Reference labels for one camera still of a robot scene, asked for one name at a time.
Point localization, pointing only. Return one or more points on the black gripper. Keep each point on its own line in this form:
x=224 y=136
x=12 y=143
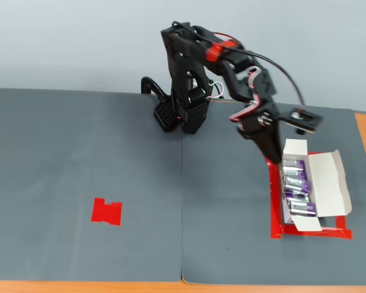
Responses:
x=266 y=138

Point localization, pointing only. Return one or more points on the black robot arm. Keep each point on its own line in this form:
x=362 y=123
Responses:
x=183 y=61

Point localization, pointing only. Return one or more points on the white cardboard box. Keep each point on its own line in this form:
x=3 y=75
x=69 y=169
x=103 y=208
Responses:
x=323 y=183

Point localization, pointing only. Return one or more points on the dark gray mat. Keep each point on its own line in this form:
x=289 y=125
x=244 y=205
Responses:
x=48 y=168
x=225 y=183

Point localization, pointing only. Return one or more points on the red tape band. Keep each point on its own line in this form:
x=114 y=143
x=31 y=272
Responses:
x=219 y=50

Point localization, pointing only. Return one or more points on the red tape patch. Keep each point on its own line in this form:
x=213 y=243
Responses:
x=103 y=213

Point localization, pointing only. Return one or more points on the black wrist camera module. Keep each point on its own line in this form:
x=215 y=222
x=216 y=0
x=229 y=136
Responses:
x=305 y=119

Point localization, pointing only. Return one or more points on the red tape frame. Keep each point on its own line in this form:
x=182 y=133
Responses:
x=276 y=213

